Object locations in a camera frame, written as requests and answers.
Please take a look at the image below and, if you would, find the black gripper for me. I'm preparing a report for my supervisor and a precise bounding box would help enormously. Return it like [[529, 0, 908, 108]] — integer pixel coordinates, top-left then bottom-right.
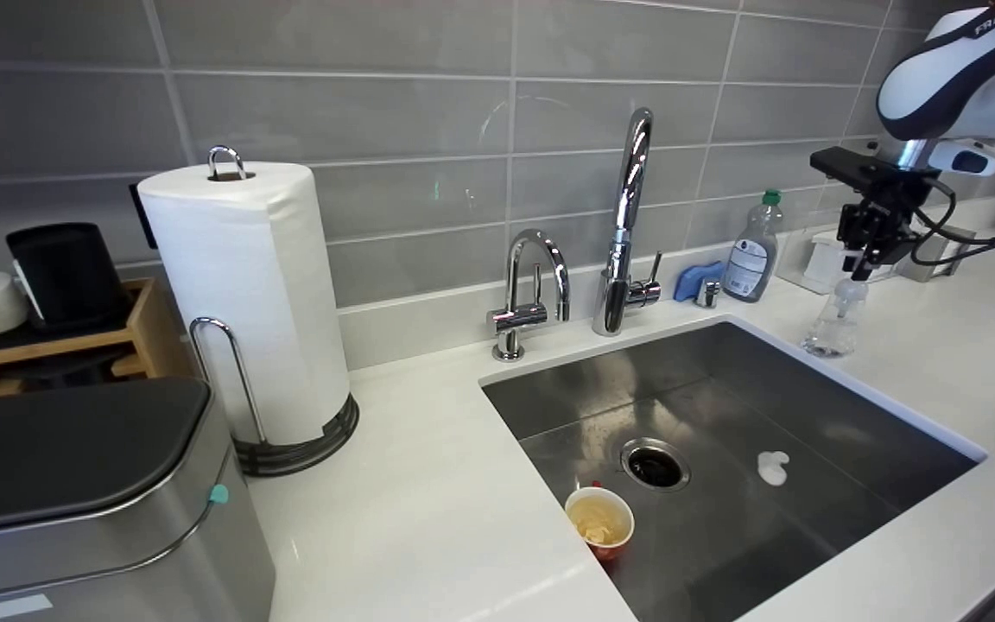
[[836, 202, 911, 286]]

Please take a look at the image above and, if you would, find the clear plastic bottle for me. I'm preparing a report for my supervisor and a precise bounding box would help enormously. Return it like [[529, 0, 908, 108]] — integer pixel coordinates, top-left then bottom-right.
[[806, 270, 873, 365]]

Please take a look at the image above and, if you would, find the dish soap bottle green cap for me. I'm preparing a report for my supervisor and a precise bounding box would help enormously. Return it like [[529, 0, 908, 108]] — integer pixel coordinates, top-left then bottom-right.
[[717, 186, 785, 309]]

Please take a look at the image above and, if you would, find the clear acrylic box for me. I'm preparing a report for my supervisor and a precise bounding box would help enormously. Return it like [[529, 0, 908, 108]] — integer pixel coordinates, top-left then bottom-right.
[[776, 223, 850, 299]]

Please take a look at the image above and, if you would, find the stainless steel sink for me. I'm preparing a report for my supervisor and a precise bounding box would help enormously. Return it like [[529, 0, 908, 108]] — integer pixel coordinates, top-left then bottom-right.
[[479, 320, 990, 622]]

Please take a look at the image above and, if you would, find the white scrap in sink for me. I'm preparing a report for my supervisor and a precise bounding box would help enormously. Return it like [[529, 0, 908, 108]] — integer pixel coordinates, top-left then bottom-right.
[[752, 445, 793, 489]]

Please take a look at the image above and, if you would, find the tall chrome faucet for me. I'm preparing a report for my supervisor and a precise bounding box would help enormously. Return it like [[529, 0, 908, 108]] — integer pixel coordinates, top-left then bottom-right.
[[590, 108, 668, 338]]

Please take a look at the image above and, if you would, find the small chrome faucet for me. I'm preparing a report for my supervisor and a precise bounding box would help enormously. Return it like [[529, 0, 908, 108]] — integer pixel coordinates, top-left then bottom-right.
[[486, 224, 573, 365]]

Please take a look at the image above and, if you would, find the red cup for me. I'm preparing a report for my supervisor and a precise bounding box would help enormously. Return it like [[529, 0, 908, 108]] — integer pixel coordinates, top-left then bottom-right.
[[564, 484, 638, 570]]

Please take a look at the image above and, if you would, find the metal paper towel holder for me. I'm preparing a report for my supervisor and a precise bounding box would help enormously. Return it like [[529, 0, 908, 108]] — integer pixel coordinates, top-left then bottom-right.
[[187, 141, 362, 482]]

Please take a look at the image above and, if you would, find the white paper towel roll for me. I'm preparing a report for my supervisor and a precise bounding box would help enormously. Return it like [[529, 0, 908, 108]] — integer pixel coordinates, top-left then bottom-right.
[[133, 159, 352, 449]]

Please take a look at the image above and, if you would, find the wooden rack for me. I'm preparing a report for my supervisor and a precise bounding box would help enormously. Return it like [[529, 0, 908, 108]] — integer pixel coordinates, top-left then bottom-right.
[[0, 272, 195, 405]]

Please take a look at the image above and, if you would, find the black container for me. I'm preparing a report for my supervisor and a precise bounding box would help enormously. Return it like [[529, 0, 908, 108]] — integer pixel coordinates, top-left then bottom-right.
[[2, 223, 131, 338]]

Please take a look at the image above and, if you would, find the steel trash can black lid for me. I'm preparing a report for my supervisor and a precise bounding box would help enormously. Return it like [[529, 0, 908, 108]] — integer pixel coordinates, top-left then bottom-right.
[[0, 377, 279, 622]]

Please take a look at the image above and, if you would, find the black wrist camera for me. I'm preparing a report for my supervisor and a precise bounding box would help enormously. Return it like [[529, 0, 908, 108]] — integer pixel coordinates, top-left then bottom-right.
[[809, 141, 938, 216]]

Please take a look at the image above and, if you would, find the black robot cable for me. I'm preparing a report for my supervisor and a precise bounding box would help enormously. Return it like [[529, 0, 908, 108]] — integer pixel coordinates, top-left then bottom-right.
[[908, 185, 995, 270]]

